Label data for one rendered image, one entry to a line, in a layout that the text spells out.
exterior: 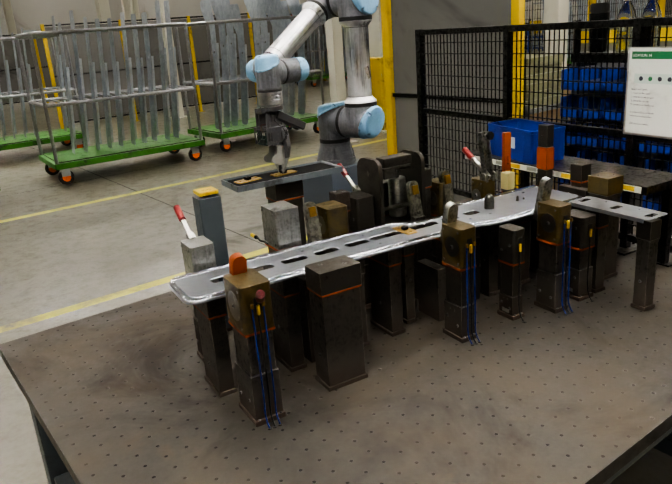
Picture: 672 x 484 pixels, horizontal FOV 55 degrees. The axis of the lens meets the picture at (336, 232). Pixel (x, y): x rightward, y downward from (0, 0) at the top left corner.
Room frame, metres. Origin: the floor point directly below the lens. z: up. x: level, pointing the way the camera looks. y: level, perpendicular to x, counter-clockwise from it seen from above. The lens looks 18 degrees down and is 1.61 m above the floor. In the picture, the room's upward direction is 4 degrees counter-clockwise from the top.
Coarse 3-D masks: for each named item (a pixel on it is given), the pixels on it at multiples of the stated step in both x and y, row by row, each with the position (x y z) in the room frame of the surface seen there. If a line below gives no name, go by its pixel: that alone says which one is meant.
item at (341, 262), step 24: (312, 264) 1.54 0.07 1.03; (336, 264) 1.53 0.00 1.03; (312, 288) 1.51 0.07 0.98; (336, 288) 1.49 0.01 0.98; (312, 312) 1.53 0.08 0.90; (336, 312) 1.49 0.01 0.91; (360, 312) 1.53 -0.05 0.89; (336, 336) 1.49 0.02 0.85; (360, 336) 1.53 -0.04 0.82; (336, 360) 1.49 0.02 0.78; (360, 360) 1.52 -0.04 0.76; (336, 384) 1.49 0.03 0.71
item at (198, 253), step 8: (184, 240) 1.73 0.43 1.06; (192, 240) 1.73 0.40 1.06; (200, 240) 1.72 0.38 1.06; (208, 240) 1.71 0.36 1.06; (184, 248) 1.70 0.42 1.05; (192, 248) 1.66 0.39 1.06; (200, 248) 1.67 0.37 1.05; (208, 248) 1.68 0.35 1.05; (184, 256) 1.71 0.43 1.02; (192, 256) 1.66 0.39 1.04; (200, 256) 1.67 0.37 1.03; (208, 256) 1.68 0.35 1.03; (184, 264) 1.72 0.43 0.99; (192, 264) 1.66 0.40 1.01; (200, 264) 1.67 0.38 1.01; (208, 264) 1.68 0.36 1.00; (216, 280) 1.68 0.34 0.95; (200, 344) 1.70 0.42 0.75; (200, 352) 1.71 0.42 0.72
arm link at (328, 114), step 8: (328, 104) 2.39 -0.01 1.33; (336, 104) 2.39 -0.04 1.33; (344, 104) 2.40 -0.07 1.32; (320, 112) 2.41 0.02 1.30; (328, 112) 2.39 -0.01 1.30; (336, 112) 2.37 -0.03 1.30; (320, 120) 2.41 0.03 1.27; (328, 120) 2.38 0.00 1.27; (336, 120) 2.36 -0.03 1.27; (320, 128) 2.42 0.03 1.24; (328, 128) 2.39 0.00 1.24; (336, 128) 2.36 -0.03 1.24; (320, 136) 2.42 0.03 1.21; (328, 136) 2.39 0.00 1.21; (336, 136) 2.39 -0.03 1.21; (344, 136) 2.38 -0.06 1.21
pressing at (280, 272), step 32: (512, 192) 2.19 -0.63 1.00; (384, 224) 1.92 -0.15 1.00; (416, 224) 1.90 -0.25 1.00; (480, 224) 1.87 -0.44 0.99; (256, 256) 1.71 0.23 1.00; (288, 256) 1.70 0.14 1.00; (320, 256) 1.68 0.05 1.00; (352, 256) 1.67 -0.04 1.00; (192, 288) 1.52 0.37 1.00; (224, 288) 1.50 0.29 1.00
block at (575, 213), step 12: (576, 216) 1.92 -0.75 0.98; (588, 216) 1.91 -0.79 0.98; (576, 228) 1.91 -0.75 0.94; (588, 228) 1.91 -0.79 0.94; (576, 240) 1.91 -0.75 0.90; (588, 240) 1.91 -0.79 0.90; (576, 252) 1.92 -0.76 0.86; (588, 252) 1.91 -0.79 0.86; (576, 264) 1.92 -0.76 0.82; (588, 264) 1.91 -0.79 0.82; (576, 276) 1.91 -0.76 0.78; (588, 276) 1.92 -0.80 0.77; (576, 288) 1.91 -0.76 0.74; (588, 288) 1.92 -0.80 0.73; (576, 300) 1.90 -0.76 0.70
